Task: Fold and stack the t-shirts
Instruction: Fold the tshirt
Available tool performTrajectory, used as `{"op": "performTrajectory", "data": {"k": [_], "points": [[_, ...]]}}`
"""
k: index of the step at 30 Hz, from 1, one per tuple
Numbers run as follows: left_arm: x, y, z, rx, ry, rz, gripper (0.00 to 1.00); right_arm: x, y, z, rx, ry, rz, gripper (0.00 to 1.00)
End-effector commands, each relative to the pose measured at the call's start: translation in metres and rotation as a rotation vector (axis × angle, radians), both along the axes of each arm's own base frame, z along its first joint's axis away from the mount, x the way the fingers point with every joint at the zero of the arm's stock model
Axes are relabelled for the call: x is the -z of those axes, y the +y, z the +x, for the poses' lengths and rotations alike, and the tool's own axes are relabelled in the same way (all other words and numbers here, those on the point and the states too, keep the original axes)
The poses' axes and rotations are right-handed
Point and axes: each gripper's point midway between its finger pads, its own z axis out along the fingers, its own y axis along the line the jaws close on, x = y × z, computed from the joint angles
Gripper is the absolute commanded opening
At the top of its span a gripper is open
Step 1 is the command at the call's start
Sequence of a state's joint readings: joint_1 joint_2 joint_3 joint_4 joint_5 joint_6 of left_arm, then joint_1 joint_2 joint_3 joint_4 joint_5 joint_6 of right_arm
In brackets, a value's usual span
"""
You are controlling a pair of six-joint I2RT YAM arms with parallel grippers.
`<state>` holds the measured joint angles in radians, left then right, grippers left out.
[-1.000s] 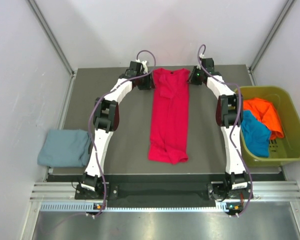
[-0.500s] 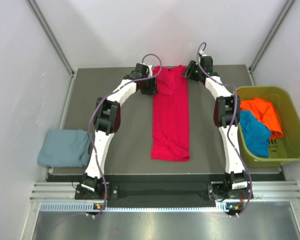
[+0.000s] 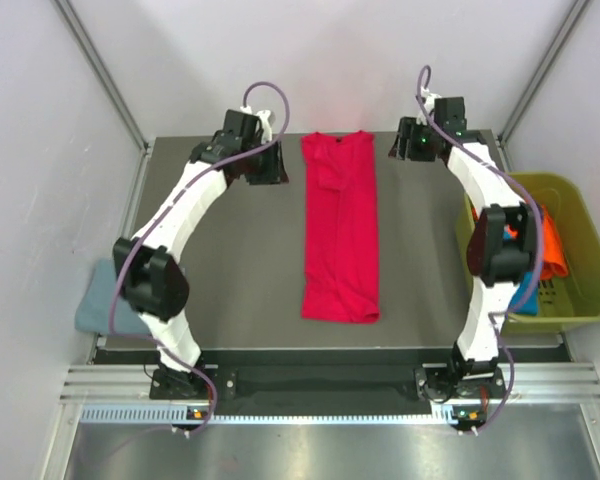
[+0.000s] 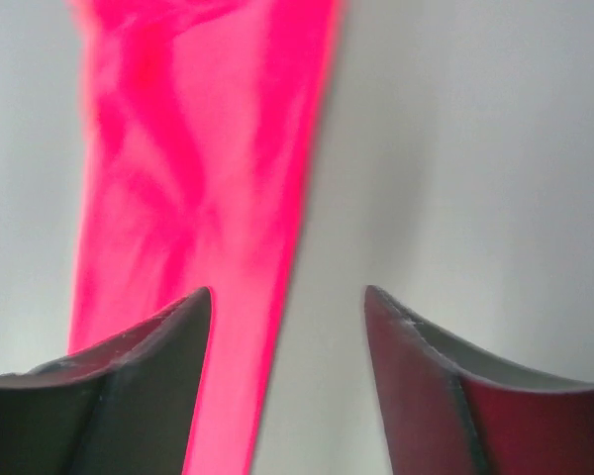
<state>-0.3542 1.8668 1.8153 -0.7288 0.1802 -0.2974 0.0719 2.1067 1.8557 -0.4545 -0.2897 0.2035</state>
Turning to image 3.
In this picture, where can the orange t shirt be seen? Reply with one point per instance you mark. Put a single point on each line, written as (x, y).
(554, 262)

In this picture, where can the left aluminium corner post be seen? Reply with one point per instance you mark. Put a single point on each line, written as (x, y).
(83, 39)

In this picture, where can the blue t shirt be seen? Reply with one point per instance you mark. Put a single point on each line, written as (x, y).
(525, 304)

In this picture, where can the aluminium frame rail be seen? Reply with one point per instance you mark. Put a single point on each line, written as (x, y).
(534, 383)

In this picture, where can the aluminium corner post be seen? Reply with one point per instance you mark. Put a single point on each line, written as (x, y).
(83, 39)
(574, 14)

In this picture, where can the folded grey-blue t shirt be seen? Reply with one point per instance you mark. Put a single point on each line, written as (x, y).
(92, 314)

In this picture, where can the olive green plastic bin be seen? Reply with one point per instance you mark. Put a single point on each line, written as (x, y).
(572, 301)

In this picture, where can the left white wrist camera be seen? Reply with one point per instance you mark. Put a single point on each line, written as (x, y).
(266, 118)

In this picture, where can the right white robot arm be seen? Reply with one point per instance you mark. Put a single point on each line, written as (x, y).
(502, 247)

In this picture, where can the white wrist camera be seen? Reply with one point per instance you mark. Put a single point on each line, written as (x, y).
(266, 118)
(426, 100)

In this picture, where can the slotted grey cable duct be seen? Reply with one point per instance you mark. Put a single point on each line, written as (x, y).
(192, 416)

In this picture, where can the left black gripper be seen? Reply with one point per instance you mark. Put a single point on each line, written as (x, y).
(275, 170)

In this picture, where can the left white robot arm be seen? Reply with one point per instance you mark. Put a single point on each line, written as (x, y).
(147, 266)

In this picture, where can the right aluminium corner post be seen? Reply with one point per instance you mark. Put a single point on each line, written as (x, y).
(574, 14)

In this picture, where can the magenta t shirt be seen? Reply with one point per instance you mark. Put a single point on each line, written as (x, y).
(341, 265)

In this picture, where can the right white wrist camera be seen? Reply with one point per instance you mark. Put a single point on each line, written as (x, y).
(426, 100)

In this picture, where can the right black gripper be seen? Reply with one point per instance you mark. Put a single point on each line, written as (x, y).
(407, 128)

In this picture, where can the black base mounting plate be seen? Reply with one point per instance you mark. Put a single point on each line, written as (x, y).
(332, 381)

